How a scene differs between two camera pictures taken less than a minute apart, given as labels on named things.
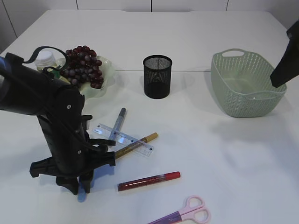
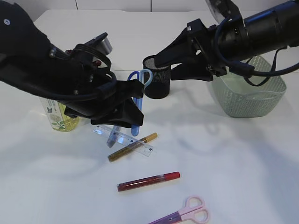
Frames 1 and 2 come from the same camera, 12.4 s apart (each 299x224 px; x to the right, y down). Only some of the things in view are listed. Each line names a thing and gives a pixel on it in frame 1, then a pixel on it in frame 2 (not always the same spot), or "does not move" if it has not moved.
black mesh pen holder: (157, 71) does not move
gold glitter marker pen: (135, 144) does not move
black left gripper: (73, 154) → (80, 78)
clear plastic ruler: (124, 140) does not move
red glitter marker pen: (148, 180) does not move
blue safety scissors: (81, 193) → (135, 129)
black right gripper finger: (288, 67) → (183, 51)
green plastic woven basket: (241, 81) does not move
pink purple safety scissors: (194, 213) does not move
